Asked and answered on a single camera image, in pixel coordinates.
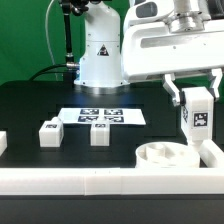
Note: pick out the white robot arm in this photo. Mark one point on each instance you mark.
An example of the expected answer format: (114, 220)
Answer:
(101, 64)

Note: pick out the white marker tag sheet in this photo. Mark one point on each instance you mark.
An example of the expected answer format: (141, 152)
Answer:
(113, 115)

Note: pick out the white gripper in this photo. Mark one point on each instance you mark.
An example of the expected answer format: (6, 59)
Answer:
(151, 50)

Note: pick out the white round stool seat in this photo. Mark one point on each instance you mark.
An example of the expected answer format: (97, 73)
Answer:
(166, 155)

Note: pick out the white U-shaped obstacle fence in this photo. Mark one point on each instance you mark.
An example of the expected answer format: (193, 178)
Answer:
(118, 181)

